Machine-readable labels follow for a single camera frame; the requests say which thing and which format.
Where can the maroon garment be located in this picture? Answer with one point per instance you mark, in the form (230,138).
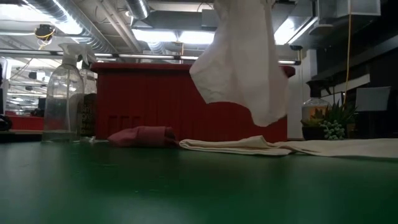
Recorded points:
(143,137)

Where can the white garment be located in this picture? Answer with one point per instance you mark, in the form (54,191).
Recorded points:
(242,62)

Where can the red plastic laundry bin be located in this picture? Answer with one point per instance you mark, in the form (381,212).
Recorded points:
(140,99)

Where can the bright ceiling light panel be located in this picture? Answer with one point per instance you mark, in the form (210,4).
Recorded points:
(174,36)

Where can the cream canvas tote bag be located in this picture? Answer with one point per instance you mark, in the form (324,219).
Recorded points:
(311,147)

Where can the clear plastic spray bottle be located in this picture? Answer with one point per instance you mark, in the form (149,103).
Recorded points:
(63,102)

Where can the small potted succulent plant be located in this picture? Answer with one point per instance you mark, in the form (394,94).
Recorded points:
(334,129)

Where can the red background counter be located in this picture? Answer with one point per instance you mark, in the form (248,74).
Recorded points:
(28,123)

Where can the silver ventilation duct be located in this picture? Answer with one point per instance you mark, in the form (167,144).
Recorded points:
(81,28)

